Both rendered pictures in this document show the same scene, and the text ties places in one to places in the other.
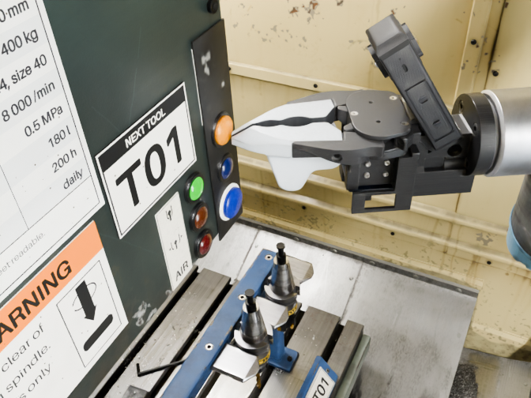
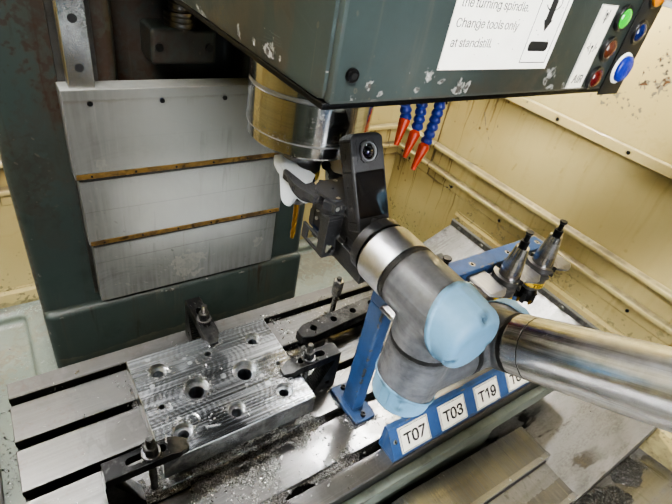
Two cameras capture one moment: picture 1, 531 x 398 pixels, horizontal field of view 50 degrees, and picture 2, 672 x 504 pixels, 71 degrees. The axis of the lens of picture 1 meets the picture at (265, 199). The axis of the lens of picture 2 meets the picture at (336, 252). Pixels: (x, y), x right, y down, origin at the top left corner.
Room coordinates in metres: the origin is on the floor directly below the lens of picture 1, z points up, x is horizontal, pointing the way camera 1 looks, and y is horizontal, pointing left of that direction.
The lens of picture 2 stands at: (-0.29, 0.08, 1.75)
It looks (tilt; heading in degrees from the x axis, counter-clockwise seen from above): 36 degrees down; 21
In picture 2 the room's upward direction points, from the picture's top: 12 degrees clockwise
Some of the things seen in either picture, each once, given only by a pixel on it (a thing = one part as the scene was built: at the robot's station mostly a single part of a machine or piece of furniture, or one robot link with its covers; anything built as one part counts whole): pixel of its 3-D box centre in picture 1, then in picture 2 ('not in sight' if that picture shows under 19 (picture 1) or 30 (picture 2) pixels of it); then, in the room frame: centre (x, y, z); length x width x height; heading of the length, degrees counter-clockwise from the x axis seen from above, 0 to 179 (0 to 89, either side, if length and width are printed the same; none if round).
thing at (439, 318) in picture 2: not in sight; (437, 308); (0.10, 0.11, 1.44); 0.11 x 0.08 x 0.09; 61
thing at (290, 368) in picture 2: not in sight; (309, 367); (0.32, 0.32, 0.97); 0.13 x 0.03 x 0.15; 151
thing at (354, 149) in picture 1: (344, 140); not in sight; (0.37, -0.07, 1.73); 0.09 x 0.05 x 0.02; 91
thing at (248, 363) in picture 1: (238, 363); (489, 285); (0.51, 0.06, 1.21); 0.07 x 0.05 x 0.01; 61
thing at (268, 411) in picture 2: not in sight; (220, 387); (0.18, 0.44, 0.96); 0.29 x 0.23 x 0.05; 151
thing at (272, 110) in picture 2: not in sight; (312, 90); (0.24, 0.36, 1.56); 0.16 x 0.16 x 0.12
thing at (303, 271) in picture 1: (295, 269); (554, 260); (0.70, -0.05, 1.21); 0.07 x 0.05 x 0.01; 61
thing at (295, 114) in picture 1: (284, 140); not in sight; (0.41, -0.02, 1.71); 0.09 x 0.03 x 0.06; 91
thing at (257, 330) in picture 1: (252, 320); (516, 260); (0.56, 0.03, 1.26); 0.04 x 0.04 x 0.07
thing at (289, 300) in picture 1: (282, 290); (539, 265); (0.66, -0.02, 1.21); 0.06 x 0.06 x 0.03
